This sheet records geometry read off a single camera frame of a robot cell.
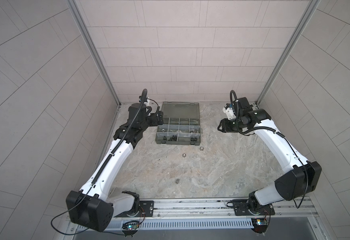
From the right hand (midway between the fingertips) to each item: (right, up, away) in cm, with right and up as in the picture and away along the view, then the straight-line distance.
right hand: (220, 127), depth 79 cm
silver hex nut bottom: (-23, -29, 0) cm, 37 cm away
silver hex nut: (-19, -18, +10) cm, 28 cm away
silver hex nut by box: (-8, -14, +13) cm, 21 cm away
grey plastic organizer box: (-21, 0, +23) cm, 31 cm away
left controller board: (-43, -43, -14) cm, 62 cm away
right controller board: (+15, -44, -11) cm, 48 cm away
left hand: (-32, +9, -4) cm, 34 cm away
